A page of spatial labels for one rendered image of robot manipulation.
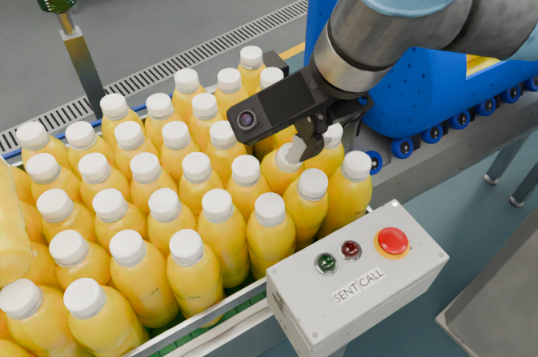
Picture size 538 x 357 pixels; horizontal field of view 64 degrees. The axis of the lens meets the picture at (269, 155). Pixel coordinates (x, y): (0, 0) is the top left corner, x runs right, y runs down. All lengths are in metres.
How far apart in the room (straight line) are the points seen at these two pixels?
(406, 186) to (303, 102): 0.50
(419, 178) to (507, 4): 0.59
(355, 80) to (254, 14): 2.59
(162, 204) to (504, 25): 0.42
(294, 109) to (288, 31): 2.38
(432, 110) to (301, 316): 0.40
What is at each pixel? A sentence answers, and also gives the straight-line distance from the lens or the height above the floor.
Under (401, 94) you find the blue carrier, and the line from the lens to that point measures 0.77.
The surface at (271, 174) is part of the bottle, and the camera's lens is 0.65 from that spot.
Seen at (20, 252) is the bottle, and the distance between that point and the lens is 0.54.
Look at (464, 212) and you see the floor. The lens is 2.05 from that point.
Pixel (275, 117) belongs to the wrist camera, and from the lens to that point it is 0.46.
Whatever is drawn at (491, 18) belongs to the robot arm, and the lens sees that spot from 0.39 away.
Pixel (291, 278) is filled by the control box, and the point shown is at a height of 1.10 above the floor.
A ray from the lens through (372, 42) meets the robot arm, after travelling 0.37.
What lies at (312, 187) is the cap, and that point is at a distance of 0.58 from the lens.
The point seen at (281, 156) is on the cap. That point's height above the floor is 1.10.
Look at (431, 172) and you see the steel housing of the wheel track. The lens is 0.96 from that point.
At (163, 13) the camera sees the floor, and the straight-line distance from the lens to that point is 3.08.
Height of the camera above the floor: 1.57
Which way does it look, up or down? 50 degrees down
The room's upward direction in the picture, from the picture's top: straight up
